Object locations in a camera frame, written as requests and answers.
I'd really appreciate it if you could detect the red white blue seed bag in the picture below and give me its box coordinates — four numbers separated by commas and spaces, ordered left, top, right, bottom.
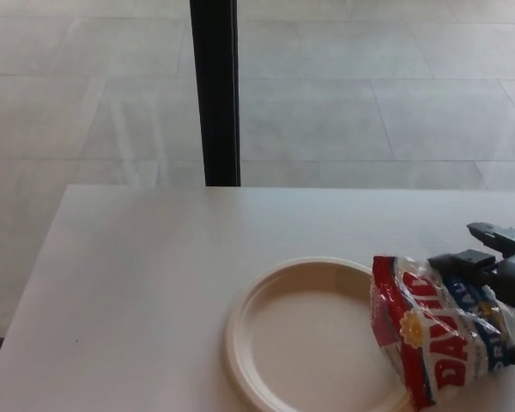
370, 254, 515, 407

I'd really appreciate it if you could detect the black vertical window post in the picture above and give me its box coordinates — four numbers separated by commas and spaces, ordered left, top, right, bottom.
189, 0, 241, 187

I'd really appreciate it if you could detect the beige round disposable plate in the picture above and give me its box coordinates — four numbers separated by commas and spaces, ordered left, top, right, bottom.
223, 256, 418, 412

